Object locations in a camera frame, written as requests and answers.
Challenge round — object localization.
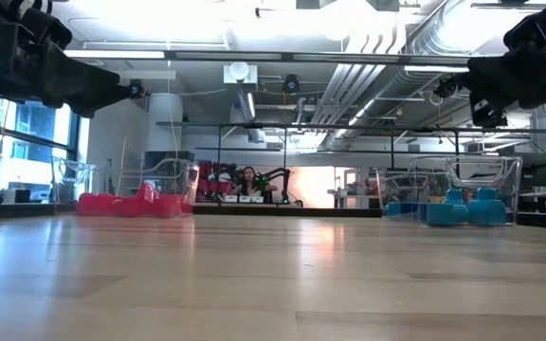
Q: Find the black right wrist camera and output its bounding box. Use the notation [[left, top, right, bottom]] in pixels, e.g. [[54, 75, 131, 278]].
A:
[[469, 92, 510, 129]]

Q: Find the silver ceiling duct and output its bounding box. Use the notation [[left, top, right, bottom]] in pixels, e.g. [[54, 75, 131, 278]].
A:
[[308, 0, 473, 143]]

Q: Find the white ceiling fixture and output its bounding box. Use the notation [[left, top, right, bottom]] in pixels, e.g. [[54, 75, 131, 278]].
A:
[[223, 61, 259, 85]]

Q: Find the clear plastic bin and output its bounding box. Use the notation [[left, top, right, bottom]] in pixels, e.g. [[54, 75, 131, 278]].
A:
[[375, 154, 524, 227], [74, 157, 202, 220], [49, 155, 98, 206]]

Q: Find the black background workstation frame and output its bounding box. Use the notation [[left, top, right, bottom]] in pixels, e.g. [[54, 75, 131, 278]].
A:
[[155, 120, 546, 209]]

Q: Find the red background equipment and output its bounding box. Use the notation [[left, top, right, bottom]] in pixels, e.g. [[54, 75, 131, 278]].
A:
[[196, 160, 229, 203]]

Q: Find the window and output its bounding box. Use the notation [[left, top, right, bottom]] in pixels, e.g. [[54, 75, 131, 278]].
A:
[[0, 94, 82, 205]]

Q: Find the long blue block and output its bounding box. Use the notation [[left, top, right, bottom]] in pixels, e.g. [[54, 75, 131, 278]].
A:
[[385, 201, 429, 223]]

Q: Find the black monitor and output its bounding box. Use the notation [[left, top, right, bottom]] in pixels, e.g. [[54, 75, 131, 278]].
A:
[[521, 152, 546, 189]]

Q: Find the person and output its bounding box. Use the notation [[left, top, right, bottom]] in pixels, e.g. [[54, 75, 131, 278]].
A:
[[227, 165, 279, 198]]

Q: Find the black metal table frame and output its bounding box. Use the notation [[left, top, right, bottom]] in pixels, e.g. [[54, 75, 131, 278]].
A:
[[0, 49, 546, 231]]

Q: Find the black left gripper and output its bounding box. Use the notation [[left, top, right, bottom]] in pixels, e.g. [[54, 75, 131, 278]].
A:
[[0, 0, 132, 118]]

